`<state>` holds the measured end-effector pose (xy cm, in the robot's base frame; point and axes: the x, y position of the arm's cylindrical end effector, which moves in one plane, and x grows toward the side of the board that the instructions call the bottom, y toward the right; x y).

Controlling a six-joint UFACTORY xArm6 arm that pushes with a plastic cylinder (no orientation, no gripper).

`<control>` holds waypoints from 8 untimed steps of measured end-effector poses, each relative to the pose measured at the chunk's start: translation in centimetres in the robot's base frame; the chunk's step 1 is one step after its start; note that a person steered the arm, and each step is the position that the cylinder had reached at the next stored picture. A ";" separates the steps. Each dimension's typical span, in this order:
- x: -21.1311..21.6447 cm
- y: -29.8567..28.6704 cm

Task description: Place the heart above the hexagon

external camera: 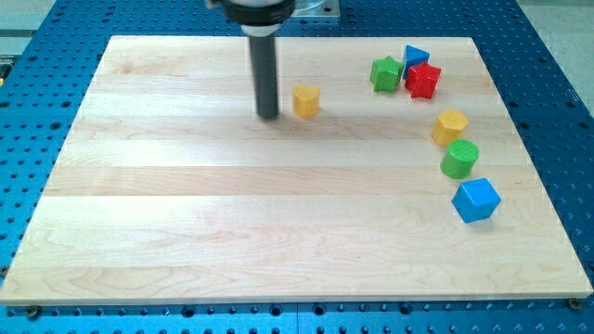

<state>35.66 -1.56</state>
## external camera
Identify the yellow heart block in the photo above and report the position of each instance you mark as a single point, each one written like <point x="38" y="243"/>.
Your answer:
<point x="305" y="100"/>

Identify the yellow hexagon block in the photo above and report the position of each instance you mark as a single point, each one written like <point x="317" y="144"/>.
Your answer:
<point x="449" y="126"/>

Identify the blue triangle block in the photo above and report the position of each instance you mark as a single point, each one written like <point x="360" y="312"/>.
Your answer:
<point x="413" y="56"/>

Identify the green cylinder block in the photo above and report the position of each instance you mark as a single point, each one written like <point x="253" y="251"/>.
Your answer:
<point x="459" y="159"/>

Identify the green star block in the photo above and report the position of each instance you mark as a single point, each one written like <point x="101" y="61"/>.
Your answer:
<point x="386" y="74"/>

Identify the blue cube block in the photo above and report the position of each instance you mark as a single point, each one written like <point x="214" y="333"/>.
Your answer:
<point x="476" y="200"/>

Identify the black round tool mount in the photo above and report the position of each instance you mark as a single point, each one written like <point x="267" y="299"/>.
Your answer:
<point x="256" y="18"/>

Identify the red star block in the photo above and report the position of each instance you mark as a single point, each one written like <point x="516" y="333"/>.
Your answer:
<point x="422" y="80"/>

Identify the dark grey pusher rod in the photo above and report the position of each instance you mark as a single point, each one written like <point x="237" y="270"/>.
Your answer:
<point x="264" y="75"/>

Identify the light wooden board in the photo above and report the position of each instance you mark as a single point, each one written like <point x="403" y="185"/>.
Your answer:
<point x="169" y="189"/>

